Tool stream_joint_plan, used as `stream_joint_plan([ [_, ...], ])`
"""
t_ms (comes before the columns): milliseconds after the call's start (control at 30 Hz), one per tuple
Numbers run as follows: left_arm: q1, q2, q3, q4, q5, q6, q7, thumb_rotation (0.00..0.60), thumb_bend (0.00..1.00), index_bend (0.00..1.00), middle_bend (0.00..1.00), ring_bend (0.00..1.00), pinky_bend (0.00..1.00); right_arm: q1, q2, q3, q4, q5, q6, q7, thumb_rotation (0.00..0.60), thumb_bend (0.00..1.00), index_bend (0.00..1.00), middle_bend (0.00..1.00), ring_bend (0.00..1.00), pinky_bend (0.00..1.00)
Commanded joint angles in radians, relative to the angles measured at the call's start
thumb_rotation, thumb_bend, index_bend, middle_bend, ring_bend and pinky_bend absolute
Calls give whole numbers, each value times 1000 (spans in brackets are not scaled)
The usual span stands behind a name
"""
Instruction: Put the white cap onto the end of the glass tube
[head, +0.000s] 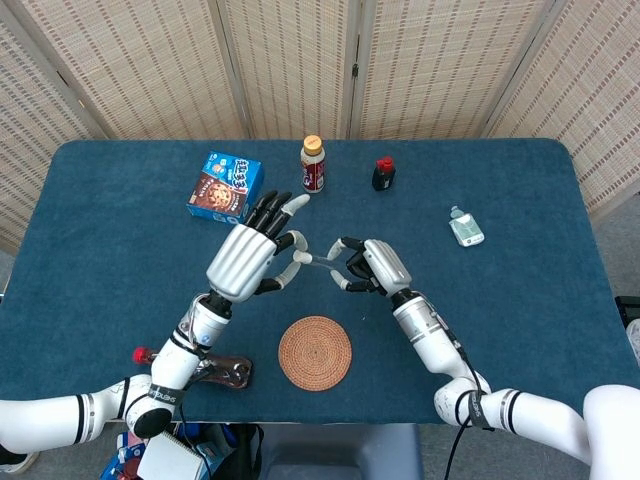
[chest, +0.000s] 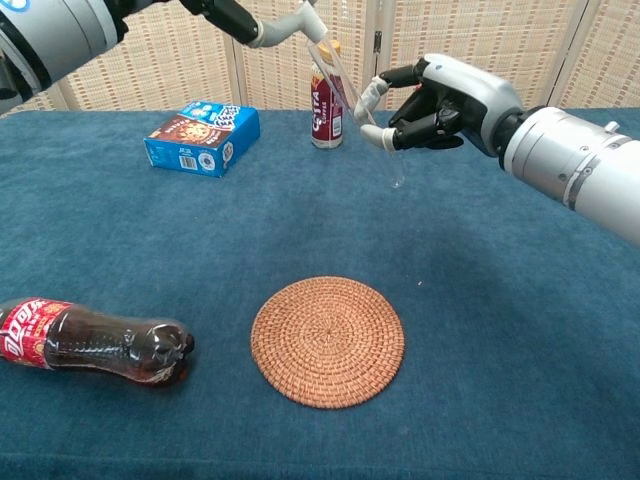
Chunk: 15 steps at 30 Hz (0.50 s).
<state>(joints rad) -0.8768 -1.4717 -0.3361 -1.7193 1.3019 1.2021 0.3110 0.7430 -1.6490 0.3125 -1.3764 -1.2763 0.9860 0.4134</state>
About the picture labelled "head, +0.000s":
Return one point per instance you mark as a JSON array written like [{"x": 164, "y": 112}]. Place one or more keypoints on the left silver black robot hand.
[{"x": 240, "y": 260}]

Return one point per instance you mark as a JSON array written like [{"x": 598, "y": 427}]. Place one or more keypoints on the woven bamboo screen panel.
[
  {"x": 150, "y": 75},
  {"x": 590, "y": 100},
  {"x": 430, "y": 70},
  {"x": 30, "y": 125},
  {"x": 295, "y": 70}
]

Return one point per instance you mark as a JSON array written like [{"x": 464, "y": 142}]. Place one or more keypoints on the blue cookie box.
[{"x": 220, "y": 185}]

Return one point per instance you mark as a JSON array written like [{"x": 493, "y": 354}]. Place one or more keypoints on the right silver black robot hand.
[{"x": 385, "y": 265}]

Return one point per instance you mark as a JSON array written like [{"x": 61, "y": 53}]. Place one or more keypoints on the clear glass test tube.
[{"x": 322, "y": 260}]

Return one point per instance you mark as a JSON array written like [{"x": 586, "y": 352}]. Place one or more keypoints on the coffee bottle with yellow cap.
[{"x": 313, "y": 172}]

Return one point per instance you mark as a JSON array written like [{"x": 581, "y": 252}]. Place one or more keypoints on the blue table cloth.
[{"x": 500, "y": 325}]

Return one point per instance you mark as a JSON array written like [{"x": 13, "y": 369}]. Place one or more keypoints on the white spiral notebook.
[{"x": 170, "y": 457}]

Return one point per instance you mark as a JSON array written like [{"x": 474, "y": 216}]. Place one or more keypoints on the small green white sanitizer bottle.
[{"x": 467, "y": 231}]

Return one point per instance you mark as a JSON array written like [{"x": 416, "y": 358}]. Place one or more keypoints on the black bottle with red cap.
[{"x": 383, "y": 177}]

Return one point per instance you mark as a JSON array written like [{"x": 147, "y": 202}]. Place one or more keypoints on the white shoe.
[{"x": 22, "y": 462}]

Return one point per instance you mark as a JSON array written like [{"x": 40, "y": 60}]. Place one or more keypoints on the blue red snack package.
[{"x": 125, "y": 452}]

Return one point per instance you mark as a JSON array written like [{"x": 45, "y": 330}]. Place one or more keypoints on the cola bottle with red label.
[{"x": 235, "y": 372}]

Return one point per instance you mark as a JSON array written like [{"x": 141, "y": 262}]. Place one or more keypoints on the black box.
[{"x": 629, "y": 306}]

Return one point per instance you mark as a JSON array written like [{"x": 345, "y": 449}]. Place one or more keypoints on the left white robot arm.
[{"x": 185, "y": 360}]

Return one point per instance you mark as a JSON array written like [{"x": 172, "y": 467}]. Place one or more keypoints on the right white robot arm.
[{"x": 430, "y": 335}]

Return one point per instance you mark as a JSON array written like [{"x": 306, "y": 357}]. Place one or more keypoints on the round woven rattan coaster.
[{"x": 315, "y": 353}]

